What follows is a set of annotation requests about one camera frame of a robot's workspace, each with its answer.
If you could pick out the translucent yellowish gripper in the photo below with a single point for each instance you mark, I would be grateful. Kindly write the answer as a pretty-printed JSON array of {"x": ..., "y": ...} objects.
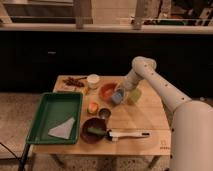
[{"x": 122, "y": 90}]

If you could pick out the blue sponge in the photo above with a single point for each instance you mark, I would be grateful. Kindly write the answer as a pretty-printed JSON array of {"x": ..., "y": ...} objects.
[{"x": 116, "y": 98}]

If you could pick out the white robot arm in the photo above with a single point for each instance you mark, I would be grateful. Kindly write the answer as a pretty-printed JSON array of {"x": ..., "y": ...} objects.
[{"x": 192, "y": 135}]

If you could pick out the red bowl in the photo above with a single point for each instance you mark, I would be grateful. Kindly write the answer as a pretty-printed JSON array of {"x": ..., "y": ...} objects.
[{"x": 106, "y": 91}]

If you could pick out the dark maroon bowl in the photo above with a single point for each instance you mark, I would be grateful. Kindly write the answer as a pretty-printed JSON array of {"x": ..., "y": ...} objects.
[{"x": 89, "y": 137}]

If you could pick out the green plastic cup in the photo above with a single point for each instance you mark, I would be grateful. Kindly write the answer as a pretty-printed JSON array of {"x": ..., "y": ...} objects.
[{"x": 134, "y": 96}]

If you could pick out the small metal cup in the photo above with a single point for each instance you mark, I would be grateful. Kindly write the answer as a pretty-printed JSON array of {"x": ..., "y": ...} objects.
[{"x": 104, "y": 113}]

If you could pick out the wooden table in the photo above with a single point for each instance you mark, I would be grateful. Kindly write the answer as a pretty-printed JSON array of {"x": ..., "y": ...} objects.
[{"x": 147, "y": 115}]

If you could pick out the white cup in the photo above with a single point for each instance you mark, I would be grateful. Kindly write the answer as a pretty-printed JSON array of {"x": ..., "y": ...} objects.
[{"x": 93, "y": 81}]

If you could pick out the white dish brush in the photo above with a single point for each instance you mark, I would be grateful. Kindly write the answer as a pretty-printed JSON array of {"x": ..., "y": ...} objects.
[{"x": 114, "y": 135}]

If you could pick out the green cucumber toy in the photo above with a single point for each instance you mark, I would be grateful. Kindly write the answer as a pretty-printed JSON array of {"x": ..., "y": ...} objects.
[{"x": 96, "y": 131}]

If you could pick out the brown dried branch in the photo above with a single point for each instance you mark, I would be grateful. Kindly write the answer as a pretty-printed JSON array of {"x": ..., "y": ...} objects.
[{"x": 70, "y": 81}]

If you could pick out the green plastic tray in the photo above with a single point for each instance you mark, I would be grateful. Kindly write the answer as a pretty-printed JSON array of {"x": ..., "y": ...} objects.
[{"x": 55, "y": 109}]

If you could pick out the grey folded cloth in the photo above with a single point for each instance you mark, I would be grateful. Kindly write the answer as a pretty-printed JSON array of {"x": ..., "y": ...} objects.
[{"x": 62, "y": 130}]

